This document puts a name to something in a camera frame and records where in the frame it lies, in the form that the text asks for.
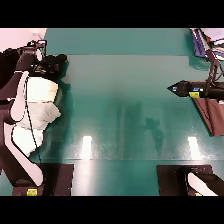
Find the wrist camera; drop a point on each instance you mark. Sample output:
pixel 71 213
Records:
pixel 210 57
pixel 37 44

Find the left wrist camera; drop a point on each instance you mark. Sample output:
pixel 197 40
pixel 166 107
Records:
pixel 37 44

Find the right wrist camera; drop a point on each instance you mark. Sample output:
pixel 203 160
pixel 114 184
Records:
pixel 210 57

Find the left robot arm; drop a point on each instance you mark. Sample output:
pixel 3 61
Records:
pixel 17 103

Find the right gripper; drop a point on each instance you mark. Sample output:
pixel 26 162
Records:
pixel 193 88

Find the white garment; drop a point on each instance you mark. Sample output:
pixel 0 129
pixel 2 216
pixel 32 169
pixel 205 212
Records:
pixel 28 140
pixel 42 89
pixel 41 115

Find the brown garment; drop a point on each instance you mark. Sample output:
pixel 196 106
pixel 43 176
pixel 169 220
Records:
pixel 213 116

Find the blue garment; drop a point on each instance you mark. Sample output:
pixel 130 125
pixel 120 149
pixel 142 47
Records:
pixel 200 43

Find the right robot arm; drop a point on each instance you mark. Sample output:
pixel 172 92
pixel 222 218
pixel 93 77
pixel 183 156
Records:
pixel 200 181

